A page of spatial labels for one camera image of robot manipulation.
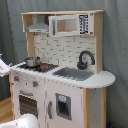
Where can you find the white toy microwave door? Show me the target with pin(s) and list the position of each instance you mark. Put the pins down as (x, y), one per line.
(69, 25)

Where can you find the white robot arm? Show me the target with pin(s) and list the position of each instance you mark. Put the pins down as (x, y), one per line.
(26, 120)

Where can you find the wooden toy kitchen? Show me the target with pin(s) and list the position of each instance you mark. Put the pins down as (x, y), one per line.
(64, 52)

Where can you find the grey sink basin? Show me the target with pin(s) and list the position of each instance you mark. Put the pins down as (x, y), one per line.
(72, 73)

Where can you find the black toy faucet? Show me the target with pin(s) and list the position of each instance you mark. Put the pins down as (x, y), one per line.
(83, 64)

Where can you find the black stovetop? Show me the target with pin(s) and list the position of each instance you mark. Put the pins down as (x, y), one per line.
(43, 67)

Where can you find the small metal pot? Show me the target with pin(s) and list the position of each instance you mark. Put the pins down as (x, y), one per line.
(32, 61)

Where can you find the red right stove knob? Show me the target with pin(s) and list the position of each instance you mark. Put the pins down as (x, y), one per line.
(35, 83)

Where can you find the red stove knob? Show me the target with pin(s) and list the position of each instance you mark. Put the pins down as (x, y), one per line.
(35, 83)
(16, 78)

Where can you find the white fridge door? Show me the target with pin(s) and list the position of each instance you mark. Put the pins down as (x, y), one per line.
(64, 105)

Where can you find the grey range hood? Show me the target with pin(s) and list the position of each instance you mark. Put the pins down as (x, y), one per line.
(40, 25)

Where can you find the red left stove knob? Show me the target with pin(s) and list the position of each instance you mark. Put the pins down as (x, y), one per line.
(16, 78)

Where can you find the oven door with window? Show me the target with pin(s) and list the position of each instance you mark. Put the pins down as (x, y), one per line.
(27, 103)

